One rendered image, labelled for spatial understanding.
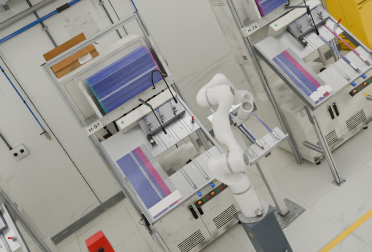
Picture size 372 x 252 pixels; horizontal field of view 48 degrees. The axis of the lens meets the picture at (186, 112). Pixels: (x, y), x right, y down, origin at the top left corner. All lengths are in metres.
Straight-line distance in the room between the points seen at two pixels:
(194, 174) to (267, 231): 0.71
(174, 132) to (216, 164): 0.85
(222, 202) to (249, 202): 1.03
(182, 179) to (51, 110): 2.01
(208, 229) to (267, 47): 1.53
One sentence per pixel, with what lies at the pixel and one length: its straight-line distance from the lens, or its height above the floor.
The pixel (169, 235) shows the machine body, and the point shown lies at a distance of 3.35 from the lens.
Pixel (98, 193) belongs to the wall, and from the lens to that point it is 4.85.
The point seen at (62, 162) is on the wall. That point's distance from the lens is 4.67.
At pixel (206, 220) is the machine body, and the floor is 0.25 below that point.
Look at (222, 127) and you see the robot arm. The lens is 2.31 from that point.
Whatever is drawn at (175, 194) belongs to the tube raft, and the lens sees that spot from 2.91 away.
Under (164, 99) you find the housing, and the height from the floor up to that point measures 1.25.
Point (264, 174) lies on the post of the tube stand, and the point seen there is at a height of 0.43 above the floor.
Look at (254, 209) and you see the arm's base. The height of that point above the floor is 0.76.
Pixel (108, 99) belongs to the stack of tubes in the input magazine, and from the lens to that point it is 3.02.
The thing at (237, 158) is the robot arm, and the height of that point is 1.10.
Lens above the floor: 2.23
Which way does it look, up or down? 21 degrees down
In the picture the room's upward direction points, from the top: 28 degrees counter-clockwise
